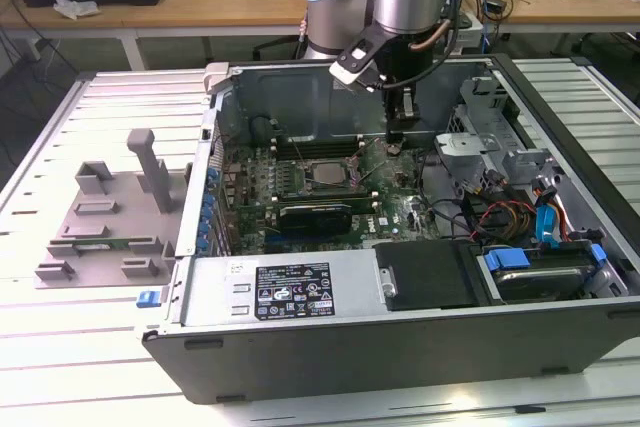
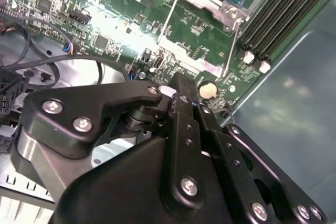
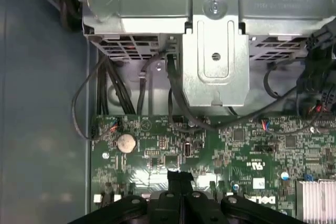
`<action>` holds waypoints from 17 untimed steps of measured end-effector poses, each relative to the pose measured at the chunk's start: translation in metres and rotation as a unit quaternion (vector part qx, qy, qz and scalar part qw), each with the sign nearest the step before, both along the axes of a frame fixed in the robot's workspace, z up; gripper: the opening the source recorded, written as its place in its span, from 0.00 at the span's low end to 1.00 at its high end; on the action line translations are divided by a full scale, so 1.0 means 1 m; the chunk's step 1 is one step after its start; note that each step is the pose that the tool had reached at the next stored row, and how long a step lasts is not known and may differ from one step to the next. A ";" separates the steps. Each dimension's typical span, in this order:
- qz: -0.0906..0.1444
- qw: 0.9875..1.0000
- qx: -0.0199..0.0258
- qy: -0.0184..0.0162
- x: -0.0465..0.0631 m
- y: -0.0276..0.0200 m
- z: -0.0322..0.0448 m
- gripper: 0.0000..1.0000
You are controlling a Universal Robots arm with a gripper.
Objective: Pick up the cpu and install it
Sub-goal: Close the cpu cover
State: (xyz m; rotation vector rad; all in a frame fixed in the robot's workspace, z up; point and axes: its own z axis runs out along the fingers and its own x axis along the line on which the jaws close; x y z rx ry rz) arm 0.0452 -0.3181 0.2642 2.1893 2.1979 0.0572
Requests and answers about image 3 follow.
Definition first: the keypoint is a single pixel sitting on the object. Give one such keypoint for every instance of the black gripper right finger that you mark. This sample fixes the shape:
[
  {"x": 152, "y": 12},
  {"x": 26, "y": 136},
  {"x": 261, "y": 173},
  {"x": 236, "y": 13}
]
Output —
[{"x": 186, "y": 184}]

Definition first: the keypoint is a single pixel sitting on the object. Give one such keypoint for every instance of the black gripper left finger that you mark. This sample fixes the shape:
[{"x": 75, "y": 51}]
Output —
[{"x": 172, "y": 182}]

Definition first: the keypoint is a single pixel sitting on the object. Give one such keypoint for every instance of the green motherboard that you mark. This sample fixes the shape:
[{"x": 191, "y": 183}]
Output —
[{"x": 236, "y": 155}]

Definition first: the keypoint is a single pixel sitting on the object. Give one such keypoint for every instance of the coin cell battery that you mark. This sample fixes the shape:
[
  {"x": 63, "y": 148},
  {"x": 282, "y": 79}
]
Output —
[{"x": 126, "y": 143}]

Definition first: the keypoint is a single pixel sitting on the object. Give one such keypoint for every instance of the silver metal drive cage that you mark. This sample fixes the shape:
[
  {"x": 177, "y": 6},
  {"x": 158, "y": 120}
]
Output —
[{"x": 215, "y": 82}]

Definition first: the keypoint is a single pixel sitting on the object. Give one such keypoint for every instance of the silver finned heatsink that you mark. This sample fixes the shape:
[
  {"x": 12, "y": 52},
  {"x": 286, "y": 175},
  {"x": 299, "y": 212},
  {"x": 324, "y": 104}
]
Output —
[{"x": 317, "y": 200}]

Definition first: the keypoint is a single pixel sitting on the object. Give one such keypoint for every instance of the open black PC case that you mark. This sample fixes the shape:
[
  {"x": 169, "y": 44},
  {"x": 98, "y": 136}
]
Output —
[{"x": 39, "y": 103}]

